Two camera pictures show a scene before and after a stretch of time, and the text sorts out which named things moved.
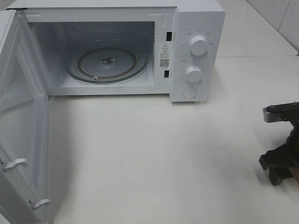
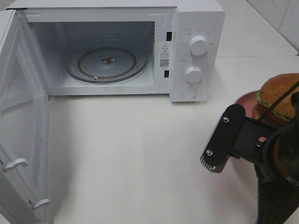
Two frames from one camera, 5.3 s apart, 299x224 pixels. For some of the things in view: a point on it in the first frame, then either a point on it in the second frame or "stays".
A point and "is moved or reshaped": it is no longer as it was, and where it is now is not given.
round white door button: (189, 93) stays
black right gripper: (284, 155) to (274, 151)
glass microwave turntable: (106, 61) stays
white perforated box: (25, 152) stays
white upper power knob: (198, 45) stays
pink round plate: (295, 172) is moved or reshaped
